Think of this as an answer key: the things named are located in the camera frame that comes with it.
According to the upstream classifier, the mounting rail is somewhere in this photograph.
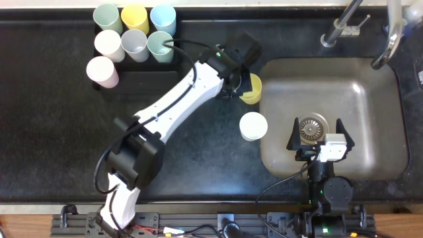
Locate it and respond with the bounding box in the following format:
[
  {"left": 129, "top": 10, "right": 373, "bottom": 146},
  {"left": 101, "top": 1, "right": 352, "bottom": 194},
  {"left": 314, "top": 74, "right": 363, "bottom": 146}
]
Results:
[{"left": 51, "top": 204, "right": 376, "bottom": 238}]

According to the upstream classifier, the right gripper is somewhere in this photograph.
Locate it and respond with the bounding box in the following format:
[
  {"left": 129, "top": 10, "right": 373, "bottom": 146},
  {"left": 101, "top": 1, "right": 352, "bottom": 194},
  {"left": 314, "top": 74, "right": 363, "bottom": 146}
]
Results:
[{"left": 238, "top": 67, "right": 356, "bottom": 162}]

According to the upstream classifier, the grey cup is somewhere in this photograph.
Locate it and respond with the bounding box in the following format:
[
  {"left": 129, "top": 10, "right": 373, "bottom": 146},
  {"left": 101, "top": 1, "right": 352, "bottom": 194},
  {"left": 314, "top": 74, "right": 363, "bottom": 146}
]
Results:
[{"left": 120, "top": 28, "right": 150, "bottom": 63}]

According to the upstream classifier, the green cup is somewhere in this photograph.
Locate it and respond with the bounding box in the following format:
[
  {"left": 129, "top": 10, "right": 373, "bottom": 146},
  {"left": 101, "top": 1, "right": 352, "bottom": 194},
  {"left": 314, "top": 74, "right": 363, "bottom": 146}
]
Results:
[
  {"left": 93, "top": 3, "right": 124, "bottom": 35},
  {"left": 147, "top": 30, "right": 175, "bottom": 63}
]

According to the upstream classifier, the black cable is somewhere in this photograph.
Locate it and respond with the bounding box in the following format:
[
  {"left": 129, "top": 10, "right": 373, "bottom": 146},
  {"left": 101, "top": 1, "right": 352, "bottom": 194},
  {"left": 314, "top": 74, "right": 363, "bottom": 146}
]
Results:
[
  {"left": 93, "top": 38, "right": 215, "bottom": 232},
  {"left": 254, "top": 153, "right": 320, "bottom": 237}
]

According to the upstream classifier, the steel tap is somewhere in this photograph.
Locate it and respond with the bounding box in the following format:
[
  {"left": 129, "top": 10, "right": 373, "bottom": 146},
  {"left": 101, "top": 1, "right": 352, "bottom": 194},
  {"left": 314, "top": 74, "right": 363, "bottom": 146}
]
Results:
[{"left": 319, "top": 0, "right": 406, "bottom": 71}]

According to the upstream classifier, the steel sink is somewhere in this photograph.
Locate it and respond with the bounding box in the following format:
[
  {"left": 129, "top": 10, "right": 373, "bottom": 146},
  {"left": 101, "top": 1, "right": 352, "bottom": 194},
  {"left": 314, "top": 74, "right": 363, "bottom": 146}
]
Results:
[{"left": 258, "top": 58, "right": 410, "bottom": 181}]

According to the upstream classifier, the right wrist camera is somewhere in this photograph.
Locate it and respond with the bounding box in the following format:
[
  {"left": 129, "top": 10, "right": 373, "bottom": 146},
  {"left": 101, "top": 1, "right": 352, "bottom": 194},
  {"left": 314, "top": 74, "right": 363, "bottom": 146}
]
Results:
[{"left": 317, "top": 133, "right": 348, "bottom": 163}]

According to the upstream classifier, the blue cup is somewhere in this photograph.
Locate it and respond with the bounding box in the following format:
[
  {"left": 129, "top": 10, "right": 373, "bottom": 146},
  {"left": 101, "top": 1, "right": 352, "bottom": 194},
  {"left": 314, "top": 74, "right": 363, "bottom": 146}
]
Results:
[{"left": 149, "top": 4, "right": 177, "bottom": 36}]

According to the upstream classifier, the blue soap bottle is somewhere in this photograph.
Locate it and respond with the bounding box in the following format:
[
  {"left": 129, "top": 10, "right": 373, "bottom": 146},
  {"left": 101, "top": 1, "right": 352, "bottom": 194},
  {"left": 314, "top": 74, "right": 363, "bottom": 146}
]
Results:
[{"left": 383, "top": 2, "right": 423, "bottom": 38}]

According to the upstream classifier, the black tray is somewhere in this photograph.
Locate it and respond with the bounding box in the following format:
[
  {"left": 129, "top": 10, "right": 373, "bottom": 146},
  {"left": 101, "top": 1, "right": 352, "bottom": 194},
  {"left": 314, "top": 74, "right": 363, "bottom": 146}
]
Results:
[{"left": 92, "top": 19, "right": 182, "bottom": 92}]

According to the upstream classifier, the white cup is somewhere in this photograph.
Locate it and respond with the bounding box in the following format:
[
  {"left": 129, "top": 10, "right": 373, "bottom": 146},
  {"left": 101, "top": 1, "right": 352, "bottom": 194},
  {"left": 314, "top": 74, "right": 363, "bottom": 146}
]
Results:
[
  {"left": 239, "top": 111, "right": 269, "bottom": 142},
  {"left": 94, "top": 29, "right": 126, "bottom": 63}
]

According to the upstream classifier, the pink cup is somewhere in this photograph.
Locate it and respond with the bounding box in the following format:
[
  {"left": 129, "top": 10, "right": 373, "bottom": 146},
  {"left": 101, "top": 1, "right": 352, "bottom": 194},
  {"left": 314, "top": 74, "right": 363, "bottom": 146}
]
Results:
[{"left": 86, "top": 56, "right": 120, "bottom": 89}]

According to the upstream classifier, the yellow cup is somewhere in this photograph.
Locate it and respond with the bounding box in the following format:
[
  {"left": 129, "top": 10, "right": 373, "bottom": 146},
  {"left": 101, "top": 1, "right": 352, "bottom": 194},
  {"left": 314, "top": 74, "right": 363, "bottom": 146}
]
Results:
[
  {"left": 238, "top": 73, "right": 263, "bottom": 106},
  {"left": 120, "top": 3, "right": 150, "bottom": 36}
]

